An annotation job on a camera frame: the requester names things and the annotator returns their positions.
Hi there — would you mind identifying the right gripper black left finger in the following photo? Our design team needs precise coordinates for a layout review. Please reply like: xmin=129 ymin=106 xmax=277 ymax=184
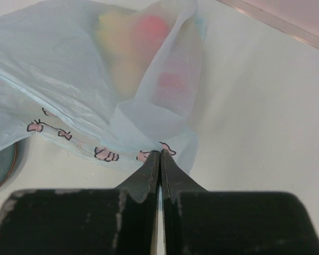
xmin=114 ymin=150 xmax=160 ymax=204

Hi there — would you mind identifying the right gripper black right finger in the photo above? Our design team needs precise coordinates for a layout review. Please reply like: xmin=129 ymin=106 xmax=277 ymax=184
xmin=160 ymin=149 xmax=207 ymax=199

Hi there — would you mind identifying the light blue plastic bag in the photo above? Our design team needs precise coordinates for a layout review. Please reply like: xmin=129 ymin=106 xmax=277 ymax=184
xmin=0 ymin=1 xmax=205 ymax=172

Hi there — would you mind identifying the orange fake persimmon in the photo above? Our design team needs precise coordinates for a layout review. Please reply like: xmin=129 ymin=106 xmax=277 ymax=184
xmin=155 ymin=72 xmax=189 ymax=100

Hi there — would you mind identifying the yellow fake lemon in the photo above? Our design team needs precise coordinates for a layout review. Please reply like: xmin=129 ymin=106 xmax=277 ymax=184
xmin=95 ymin=11 xmax=148 ymax=100

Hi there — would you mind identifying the red fake apple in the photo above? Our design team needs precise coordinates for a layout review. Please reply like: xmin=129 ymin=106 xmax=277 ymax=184
xmin=132 ymin=14 xmax=170 ymax=45

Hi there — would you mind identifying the dark blue ceramic plate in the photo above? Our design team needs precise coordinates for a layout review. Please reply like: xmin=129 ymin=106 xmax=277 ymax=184
xmin=0 ymin=142 xmax=18 ymax=187

